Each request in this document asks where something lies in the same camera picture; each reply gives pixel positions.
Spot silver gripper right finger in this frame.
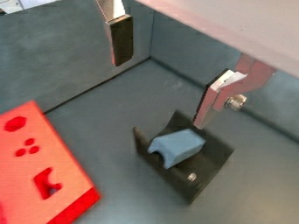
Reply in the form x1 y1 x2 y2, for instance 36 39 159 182
193 53 277 130

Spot black curved fixture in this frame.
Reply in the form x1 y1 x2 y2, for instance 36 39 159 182
134 110 234 204

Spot blue arch block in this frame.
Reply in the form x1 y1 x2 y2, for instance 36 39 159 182
147 129 206 169

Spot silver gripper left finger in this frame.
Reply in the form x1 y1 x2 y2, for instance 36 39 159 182
95 0 134 67

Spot red shape sorter base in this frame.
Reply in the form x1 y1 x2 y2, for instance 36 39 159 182
0 101 101 224

